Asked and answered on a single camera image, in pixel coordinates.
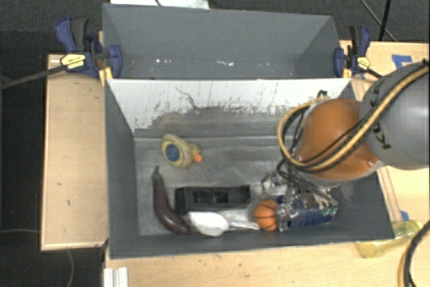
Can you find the black flat block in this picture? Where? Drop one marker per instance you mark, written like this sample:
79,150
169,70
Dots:
188,200

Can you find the orange ball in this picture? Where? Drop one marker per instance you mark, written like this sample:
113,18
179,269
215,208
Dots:
265,215

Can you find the grey metal bin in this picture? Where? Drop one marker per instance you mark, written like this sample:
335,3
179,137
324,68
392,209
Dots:
215,43

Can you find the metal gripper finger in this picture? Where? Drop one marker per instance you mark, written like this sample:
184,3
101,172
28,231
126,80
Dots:
285,225
284,209

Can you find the purple toy eggplant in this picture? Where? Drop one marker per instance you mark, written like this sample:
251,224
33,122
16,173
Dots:
163,201

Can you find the pale wood board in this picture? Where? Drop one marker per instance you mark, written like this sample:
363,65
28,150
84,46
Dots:
75,151

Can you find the yellow toy duck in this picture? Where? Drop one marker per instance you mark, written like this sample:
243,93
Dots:
178,152

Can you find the white scoop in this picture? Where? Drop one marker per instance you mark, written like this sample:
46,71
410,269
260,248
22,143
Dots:
208,223

